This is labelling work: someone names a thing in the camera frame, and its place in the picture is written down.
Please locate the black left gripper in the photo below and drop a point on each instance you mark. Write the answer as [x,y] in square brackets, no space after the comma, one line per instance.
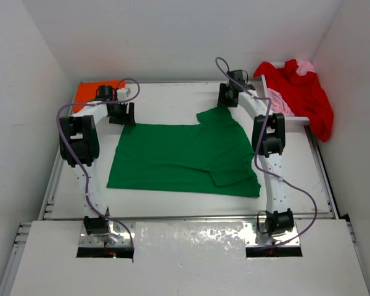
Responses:
[127,119]

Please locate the white plastic bin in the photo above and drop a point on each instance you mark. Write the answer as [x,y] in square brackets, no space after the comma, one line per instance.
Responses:
[300,121]

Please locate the green t shirt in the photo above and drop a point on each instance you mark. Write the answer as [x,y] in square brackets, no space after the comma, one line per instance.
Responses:
[212,157]

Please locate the red t shirt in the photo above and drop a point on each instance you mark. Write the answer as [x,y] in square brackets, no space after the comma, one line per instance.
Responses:
[299,86]

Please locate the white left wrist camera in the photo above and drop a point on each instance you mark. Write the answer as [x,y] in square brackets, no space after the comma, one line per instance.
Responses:
[123,94]

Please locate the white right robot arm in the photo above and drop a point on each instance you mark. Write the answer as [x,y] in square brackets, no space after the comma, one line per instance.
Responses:
[268,143]

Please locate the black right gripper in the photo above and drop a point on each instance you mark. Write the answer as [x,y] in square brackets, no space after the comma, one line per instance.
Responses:
[222,100]

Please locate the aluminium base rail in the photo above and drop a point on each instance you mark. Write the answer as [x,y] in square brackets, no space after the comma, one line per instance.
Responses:
[252,232]

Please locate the pink t shirt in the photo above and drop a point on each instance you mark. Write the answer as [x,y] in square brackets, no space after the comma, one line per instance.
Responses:
[278,104]

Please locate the orange t shirt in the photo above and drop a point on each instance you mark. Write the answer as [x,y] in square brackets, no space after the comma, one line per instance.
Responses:
[87,91]

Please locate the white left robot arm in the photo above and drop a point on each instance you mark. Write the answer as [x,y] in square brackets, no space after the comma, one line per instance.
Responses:
[79,147]

